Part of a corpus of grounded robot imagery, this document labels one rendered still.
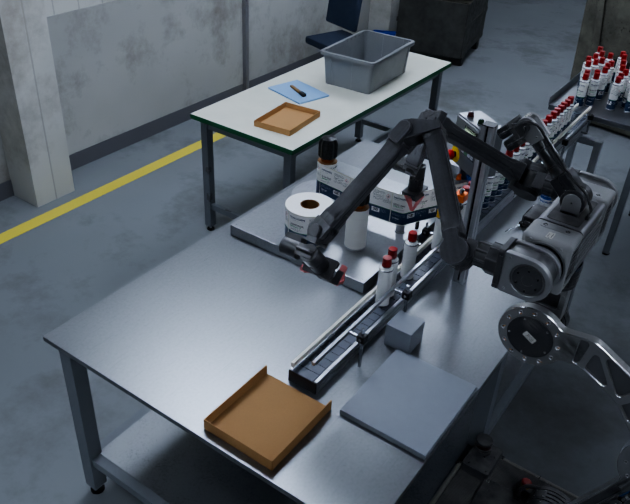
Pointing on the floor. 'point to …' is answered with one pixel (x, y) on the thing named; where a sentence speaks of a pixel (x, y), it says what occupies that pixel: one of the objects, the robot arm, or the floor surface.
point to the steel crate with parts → (442, 27)
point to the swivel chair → (346, 13)
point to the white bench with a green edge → (338, 102)
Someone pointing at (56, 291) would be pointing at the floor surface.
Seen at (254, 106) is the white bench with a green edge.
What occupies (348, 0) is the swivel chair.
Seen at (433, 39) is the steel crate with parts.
